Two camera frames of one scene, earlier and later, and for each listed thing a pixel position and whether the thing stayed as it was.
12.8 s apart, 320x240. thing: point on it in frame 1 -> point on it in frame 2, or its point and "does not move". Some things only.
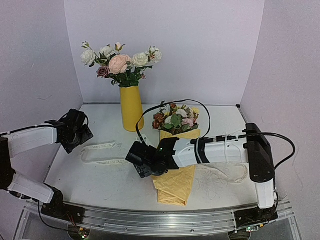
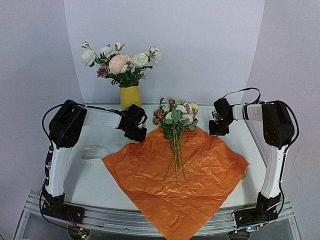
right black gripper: [136, 160] -> [218, 128]
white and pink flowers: [125, 71] does not move
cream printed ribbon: [96, 145] -> [94, 154]
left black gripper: [87, 135] -> [141, 138]
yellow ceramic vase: [132, 109] does not move
